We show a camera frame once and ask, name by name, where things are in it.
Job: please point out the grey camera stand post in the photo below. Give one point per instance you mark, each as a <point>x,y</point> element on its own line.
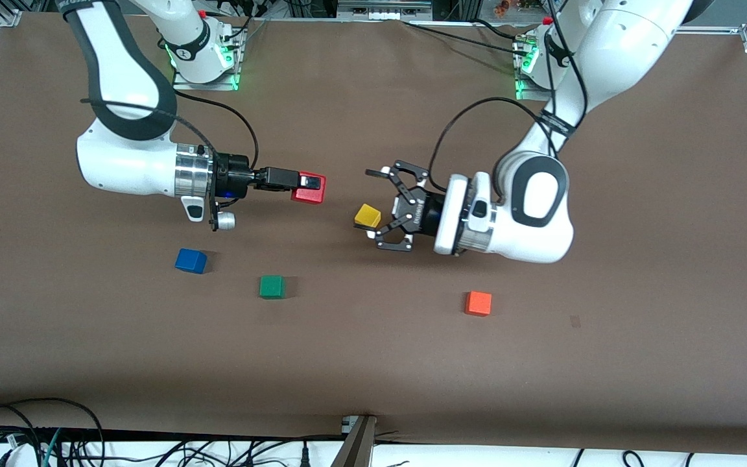
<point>355,444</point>

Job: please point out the blue wooden cube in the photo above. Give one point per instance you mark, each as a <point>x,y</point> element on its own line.
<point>190,261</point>

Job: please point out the orange wooden cube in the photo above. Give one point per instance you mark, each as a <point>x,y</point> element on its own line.
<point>478,303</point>

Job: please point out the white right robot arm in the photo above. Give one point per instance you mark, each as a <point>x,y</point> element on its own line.
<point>120,65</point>

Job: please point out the yellow wooden cube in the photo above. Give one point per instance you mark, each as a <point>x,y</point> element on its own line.
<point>367,213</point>

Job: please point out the red wooden cube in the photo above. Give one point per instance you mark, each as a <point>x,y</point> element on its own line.
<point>308,197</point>

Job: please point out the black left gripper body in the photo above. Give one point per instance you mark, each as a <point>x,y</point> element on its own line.
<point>426,215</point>

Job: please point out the silver power strip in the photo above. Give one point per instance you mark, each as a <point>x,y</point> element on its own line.
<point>383,10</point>

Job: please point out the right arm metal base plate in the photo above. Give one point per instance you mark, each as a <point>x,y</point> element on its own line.
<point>185,85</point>

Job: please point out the green wooden cube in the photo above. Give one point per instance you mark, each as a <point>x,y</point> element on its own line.
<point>272,286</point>

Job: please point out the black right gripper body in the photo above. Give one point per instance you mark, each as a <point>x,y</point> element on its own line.
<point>236,176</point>

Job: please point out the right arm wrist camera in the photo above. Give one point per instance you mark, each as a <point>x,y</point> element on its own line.
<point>225,220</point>

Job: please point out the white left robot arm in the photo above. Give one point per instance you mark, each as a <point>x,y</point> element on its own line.
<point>620,52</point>

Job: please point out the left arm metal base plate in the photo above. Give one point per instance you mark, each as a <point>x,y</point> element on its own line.
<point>529,91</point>

